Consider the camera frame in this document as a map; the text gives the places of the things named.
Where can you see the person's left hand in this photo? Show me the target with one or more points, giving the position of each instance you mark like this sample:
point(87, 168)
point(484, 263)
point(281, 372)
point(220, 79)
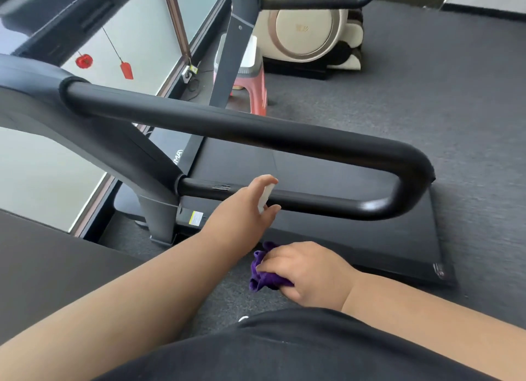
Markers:
point(242, 220)

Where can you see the person's right hand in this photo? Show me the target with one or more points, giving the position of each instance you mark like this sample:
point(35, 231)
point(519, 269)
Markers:
point(316, 274)

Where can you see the white spray bottle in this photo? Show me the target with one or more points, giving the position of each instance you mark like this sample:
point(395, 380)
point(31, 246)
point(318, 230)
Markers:
point(264, 197)

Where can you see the purple microfibre cloth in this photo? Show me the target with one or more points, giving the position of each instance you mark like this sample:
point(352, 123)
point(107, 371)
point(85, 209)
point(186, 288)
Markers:
point(263, 280)

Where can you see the person's left forearm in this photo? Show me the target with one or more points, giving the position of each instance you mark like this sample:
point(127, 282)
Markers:
point(102, 302)

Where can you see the person's right forearm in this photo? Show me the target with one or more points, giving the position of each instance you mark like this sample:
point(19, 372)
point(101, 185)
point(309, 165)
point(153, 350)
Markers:
point(431, 319)

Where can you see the grey treadmill base with uprights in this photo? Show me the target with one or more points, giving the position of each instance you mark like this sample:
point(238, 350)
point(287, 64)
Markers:
point(328, 232)

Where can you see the black shirt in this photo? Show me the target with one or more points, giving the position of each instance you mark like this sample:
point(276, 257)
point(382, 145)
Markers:
point(287, 348)

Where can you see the white power strip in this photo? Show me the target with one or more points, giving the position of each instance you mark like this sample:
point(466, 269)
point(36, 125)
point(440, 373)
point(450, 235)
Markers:
point(188, 73)

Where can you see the white plastic tub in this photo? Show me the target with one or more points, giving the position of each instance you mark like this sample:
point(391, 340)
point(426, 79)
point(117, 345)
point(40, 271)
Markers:
point(250, 54)

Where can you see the beige upholstered chair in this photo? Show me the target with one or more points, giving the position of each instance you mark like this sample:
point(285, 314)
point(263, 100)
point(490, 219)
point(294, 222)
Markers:
point(312, 27)

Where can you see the red safety knob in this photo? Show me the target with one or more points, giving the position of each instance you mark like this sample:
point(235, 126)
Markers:
point(84, 61)

